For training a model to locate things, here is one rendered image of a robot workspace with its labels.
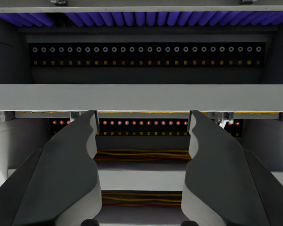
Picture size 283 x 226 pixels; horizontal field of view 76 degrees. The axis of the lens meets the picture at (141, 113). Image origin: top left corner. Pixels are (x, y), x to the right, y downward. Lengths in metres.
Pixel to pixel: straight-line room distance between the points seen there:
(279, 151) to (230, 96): 0.23
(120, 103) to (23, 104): 0.17
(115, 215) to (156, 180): 0.27
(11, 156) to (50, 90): 0.22
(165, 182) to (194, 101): 0.20
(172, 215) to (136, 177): 0.28
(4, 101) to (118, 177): 0.26
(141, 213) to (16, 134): 0.43
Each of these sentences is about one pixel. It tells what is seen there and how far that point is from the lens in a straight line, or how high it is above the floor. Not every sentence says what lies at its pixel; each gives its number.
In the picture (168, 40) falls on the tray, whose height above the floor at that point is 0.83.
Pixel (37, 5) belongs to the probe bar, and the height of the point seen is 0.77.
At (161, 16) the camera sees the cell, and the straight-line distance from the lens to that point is 0.36.
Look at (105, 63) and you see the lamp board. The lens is 0.44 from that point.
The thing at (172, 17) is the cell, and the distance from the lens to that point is 0.37.
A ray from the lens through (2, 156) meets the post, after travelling 0.50.
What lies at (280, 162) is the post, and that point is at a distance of 0.52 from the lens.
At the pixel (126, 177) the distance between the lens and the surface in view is 0.42.
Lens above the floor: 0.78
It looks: 28 degrees up
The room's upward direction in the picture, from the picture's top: 180 degrees clockwise
